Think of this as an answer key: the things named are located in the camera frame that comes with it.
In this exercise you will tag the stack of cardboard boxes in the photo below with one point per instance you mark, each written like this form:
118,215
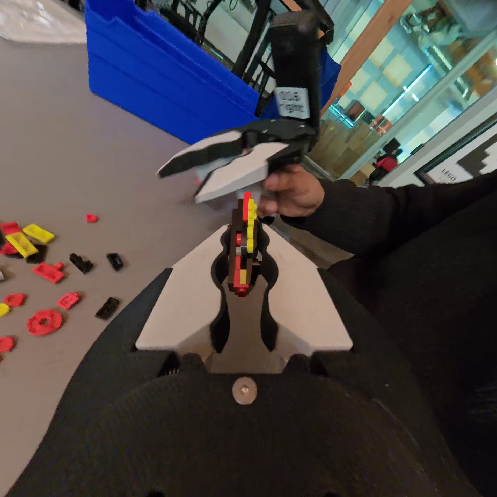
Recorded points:
341,147

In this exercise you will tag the black yellow red lego model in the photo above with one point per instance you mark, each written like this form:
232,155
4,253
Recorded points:
242,248

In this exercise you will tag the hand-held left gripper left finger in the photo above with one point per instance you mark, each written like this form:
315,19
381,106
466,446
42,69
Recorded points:
182,310

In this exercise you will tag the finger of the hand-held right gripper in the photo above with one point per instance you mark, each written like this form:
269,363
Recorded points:
240,174
202,149

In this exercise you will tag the red round lego plate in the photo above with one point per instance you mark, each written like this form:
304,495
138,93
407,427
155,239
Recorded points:
35,324

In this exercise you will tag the small red lego piece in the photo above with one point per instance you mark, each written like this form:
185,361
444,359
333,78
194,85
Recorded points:
92,218

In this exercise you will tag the person's right forearm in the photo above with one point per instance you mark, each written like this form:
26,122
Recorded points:
369,217

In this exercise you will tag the red square lego plate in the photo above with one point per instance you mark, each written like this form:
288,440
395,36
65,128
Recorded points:
69,301

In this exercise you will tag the crinkled clear plastic sheet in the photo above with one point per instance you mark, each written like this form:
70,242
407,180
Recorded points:
35,19

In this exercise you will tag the person's right hand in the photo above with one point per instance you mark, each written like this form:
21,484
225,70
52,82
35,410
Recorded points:
299,190

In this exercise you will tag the person's black sweater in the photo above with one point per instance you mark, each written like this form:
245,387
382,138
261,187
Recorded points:
446,330

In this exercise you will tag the long black lego plate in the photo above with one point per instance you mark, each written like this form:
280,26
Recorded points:
107,308

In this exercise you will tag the framed black white poster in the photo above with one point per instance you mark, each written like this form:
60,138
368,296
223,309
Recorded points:
473,155

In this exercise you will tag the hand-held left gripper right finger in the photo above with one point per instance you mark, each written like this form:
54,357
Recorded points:
310,310

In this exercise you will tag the pile of lego pieces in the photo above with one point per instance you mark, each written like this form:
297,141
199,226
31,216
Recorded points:
21,244

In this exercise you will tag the black lego bracket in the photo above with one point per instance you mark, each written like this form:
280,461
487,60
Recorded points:
81,264
115,261

